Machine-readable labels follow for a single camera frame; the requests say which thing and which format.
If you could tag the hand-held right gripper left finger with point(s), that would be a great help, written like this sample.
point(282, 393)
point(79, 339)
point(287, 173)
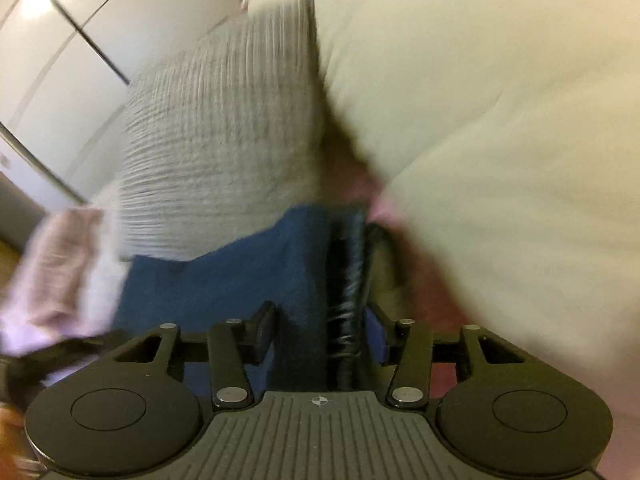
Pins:
point(262, 332)

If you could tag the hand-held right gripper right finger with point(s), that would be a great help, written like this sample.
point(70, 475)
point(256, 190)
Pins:
point(377, 335)

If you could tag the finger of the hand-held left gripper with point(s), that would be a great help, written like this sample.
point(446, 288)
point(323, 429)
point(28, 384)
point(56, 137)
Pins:
point(75, 350)

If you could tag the blue jeans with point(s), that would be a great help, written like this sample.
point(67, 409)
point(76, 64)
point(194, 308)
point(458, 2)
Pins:
point(225, 285)

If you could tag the pink striped pillow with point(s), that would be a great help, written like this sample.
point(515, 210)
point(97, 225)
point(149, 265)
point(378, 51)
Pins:
point(60, 270)

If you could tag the grey striped pillow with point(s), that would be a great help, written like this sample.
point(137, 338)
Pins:
point(225, 135)

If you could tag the cream quilt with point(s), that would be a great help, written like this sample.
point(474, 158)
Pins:
point(500, 135)

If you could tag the white wardrobe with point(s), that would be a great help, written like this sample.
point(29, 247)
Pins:
point(75, 85)

